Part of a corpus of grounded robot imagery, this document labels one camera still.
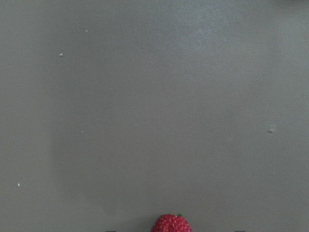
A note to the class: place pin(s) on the red strawberry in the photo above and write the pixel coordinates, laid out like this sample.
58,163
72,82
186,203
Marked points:
171,223

